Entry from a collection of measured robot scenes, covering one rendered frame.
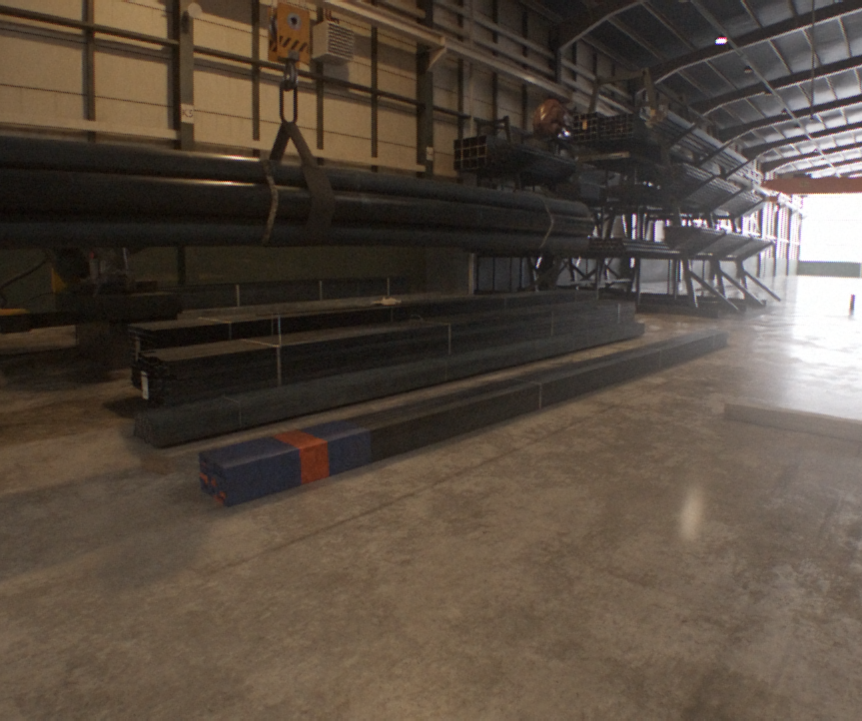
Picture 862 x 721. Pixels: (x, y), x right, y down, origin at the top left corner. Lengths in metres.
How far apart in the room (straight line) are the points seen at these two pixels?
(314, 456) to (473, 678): 1.35
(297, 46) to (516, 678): 3.15
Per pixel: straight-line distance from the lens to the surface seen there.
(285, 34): 3.50
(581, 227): 5.18
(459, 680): 1.44
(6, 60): 10.52
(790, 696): 1.58
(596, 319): 6.83
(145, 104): 10.94
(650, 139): 11.22
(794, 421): 3.74
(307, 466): 2.49
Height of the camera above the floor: 0.94
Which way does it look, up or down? 10 degrees down
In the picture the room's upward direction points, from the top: straight up
